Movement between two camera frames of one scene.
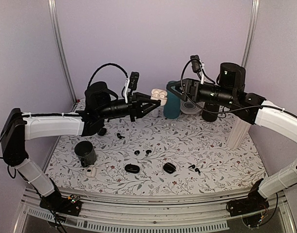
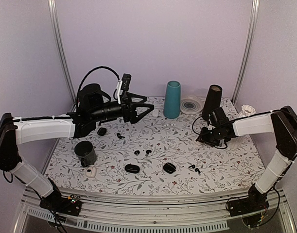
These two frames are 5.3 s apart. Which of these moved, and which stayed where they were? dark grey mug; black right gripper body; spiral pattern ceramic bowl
Moved: black right gripper body
Stayed: spiral pattern ceramic bowl; dark grey mug
